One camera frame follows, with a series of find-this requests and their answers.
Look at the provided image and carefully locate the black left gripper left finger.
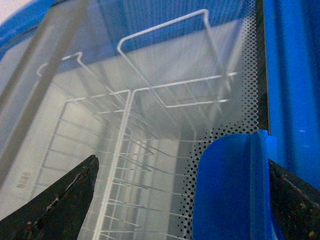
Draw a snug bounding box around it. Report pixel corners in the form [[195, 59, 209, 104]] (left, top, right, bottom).
[[0, 155, 100, 240]]

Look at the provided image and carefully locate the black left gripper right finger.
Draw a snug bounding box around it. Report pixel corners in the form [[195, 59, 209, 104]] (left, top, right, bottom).
[[269, 160, 320, 240]]

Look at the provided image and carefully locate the sliding glass lid blue handle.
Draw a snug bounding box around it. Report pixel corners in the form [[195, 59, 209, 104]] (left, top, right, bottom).
[[0, 0, 286, 240]]

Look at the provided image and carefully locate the white chest freezer blue rim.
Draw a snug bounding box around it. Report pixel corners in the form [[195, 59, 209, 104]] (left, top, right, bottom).
[[0, 0, 320, 240]]

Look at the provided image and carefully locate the white wire freezer basket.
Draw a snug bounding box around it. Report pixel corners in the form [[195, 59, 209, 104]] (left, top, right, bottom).
[[34, 9, 244, 240]]

